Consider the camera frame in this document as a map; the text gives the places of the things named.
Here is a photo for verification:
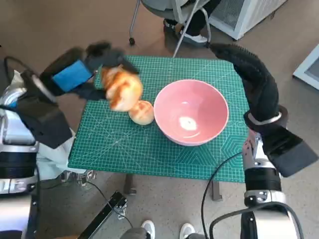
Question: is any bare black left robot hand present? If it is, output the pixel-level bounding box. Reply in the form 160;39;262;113
39;42;140;101

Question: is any pink bowl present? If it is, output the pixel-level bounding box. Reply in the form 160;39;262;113
153;79;229;147

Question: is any white flat framed unit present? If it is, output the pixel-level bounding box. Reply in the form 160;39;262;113
293;43;319;91

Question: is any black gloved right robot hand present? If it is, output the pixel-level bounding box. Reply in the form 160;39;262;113
208;42;280;123

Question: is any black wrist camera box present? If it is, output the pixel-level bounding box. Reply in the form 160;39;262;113
17;93;73;149
261;125;319;178

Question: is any long twisted toy bread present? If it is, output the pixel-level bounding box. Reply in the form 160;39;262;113
100;64;143;112

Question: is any grey office chair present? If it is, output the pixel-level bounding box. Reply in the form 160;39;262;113
129;0;212;47

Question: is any thin black floor cable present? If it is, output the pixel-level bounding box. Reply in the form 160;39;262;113
86;181;135;229

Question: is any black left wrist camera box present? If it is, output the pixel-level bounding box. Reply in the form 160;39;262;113
17;93;73;149

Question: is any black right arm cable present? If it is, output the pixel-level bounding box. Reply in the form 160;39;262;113
200;151;250;239

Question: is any black metal bar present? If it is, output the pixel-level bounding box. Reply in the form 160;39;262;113
77;191;128;239

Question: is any silver metal clamp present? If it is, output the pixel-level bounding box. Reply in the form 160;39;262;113
62;170;97;185

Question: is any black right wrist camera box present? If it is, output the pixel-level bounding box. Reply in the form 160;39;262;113
261;125;319;178

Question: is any green cutting mat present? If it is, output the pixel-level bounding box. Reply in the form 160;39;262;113
67;55;250;184

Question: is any white shoe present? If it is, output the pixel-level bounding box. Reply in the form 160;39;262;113
141;219;157;239
179;223;195;236

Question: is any white cabinet with mesh grille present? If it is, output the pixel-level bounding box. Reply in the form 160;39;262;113
208;0;287;40

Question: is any person seated on chair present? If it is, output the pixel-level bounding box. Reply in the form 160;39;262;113
163;0;221;47

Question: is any round toy bread bun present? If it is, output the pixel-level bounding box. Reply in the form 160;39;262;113
128;101;154;125

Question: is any dark metal table leg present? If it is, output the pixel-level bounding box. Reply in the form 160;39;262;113
211;181;223;201
124;174;137;195

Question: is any silver metal rod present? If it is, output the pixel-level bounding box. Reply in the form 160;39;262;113
172;0;200;58

